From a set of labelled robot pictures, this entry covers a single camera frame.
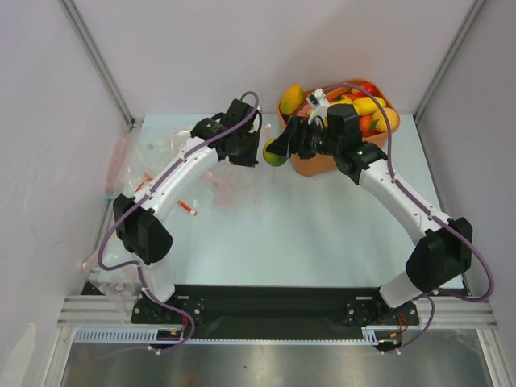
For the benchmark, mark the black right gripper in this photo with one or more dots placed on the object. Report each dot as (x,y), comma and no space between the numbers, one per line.
(293,138)

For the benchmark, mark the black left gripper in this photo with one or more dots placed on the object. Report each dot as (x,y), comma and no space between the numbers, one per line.
(251,160)

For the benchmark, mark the green red toy mango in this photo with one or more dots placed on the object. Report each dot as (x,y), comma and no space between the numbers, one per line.
(271,158)

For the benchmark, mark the clear red-dotted zip bag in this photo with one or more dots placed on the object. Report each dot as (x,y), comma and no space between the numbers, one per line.
(233,186)

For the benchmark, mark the yellow toy banana bunch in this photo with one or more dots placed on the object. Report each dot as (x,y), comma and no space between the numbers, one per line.
(362,105)

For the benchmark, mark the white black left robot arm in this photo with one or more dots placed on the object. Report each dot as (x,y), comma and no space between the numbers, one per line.
(140,220)

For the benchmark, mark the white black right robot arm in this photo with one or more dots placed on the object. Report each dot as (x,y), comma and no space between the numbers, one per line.
(440,243)

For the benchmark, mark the clear zip bag pile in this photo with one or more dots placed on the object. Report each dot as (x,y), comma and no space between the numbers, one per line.
(142,154)

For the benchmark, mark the yellow green toy mango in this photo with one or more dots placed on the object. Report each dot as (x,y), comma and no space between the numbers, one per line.
(291,99)

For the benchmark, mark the orange plastic fruit basket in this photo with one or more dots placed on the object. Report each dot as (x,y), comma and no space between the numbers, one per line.
(323,164)

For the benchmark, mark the orange toy carrot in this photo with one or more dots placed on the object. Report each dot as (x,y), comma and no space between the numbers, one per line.
(337,94)

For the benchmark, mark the yellow orange toy peach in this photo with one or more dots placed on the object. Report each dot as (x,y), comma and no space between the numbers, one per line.
(382,118)

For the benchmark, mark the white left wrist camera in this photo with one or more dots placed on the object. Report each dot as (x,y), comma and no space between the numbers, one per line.
(265,128)

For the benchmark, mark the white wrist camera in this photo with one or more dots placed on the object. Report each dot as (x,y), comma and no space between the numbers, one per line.
(319,104)
(265,128)

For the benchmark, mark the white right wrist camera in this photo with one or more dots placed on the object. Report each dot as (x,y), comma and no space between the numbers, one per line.
(319,104)

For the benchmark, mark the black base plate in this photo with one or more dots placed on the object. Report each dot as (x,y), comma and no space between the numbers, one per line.
(231,298)

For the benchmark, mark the aluminium front rail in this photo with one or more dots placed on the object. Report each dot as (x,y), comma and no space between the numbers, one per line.
(442,313)

